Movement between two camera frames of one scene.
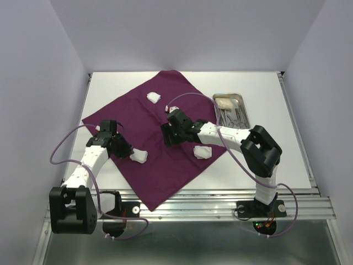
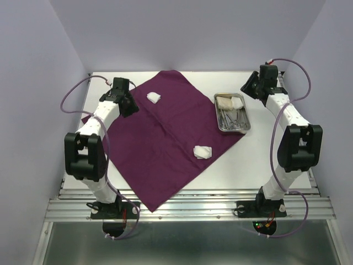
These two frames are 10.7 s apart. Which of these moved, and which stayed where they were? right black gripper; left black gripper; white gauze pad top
Moved: left black gripper; right black gripper
Stayed: white gauze pad top
